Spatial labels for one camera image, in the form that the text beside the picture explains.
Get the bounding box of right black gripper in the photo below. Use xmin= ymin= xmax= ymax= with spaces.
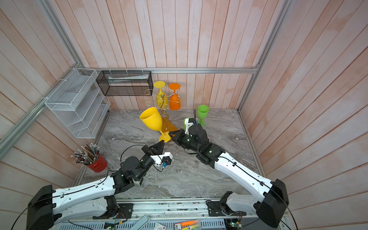
xmin=169 ymin=130 xmax=202 ymax=156

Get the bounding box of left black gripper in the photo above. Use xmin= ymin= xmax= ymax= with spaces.
xmin=136 ymin=140 xmax=165 ymax=181

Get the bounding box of green wine glass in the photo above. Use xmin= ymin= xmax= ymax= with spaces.
xmin=197 ymin=104 xmax=209 ymax=127
xmin=184 ymin=117 xmax=195 ymax=133

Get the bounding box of yellow wine glass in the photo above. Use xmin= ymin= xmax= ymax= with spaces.
xmin=140 ymin=107 xmax=171 ymax=142
xmin=153 ymin=81 xmax=168 ymax=110

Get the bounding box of gold rack with wooden base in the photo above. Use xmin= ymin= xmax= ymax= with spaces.
xmin=144 ymin=87 xmax=178 ymax=132

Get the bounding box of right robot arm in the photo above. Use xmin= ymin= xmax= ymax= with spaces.
xmin=169 ymin=124 xmax=289 ymax=228

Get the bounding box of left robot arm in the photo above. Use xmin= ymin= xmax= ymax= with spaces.
xmin=26 ymin=141 xmax=173 ymax=230

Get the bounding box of orange wine glass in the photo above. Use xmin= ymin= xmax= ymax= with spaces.
xmin=169 ymin=83 xmax=181 ymax=111

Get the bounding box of red pencil cup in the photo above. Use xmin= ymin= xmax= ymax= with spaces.
xmin=71 ymin=143 xmax=107 ymax=173

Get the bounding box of black mesh basket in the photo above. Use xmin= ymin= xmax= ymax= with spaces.
xmin=96 ymin=70 xmax=153 ymax=96

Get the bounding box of box of coloured items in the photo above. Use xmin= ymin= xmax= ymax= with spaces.
xmin=173 ymin=219 xmax=202 ymax=230

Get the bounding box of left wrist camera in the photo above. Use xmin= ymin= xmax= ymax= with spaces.
xmin=151 ymin=152 xmax=173 ymax=168

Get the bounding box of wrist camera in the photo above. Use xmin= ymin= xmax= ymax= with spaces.
xmin=184 ymin=117 xmax=199 ymax=135
xmin=151 ymin=152 xmax=173 ymax=168

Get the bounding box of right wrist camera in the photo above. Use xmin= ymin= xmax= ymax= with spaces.
xmin=184 ymin=117 xmax=199 ymax=135

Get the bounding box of aluminium front rail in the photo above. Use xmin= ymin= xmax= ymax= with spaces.
xmin=48 ymin=197 xmax=289 ymax=222

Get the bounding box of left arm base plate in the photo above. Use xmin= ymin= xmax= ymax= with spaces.
xmin=93 ymin=203 xmax=134 ymax=219

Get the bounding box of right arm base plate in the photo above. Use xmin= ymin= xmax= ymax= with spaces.
xmin=206 ymin=200 xmax=247 ymax=217

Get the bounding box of white wire mesh shelf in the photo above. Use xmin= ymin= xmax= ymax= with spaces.
xmin=45 ymin=69 xmax=110 ymax=139

